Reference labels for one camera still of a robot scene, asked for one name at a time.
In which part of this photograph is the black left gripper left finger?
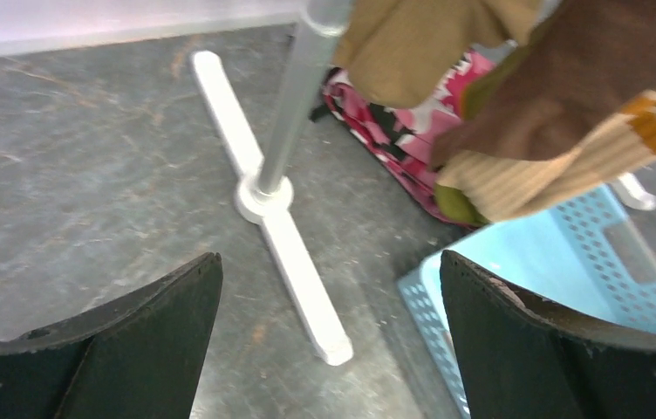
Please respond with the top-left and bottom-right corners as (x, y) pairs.
(0, 253), (223, 418)

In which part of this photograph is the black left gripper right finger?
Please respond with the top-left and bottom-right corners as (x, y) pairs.
(440, 251), (656, 418)

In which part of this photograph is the striped olive cream sock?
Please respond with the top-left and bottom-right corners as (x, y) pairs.
(429, 1), (656, 225)

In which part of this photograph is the light blue plastic basket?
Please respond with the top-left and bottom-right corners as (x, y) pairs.
(398, 187), (656, 418)

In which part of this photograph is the white drying rack stand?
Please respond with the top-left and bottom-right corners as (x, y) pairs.
(190, 0), (656, 367)

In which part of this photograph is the pink camouflage cloth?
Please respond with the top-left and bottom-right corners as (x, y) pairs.
(310, 51), (495, 228)

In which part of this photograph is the tan brown sock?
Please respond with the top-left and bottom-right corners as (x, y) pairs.
(331, 0), (543, 108)

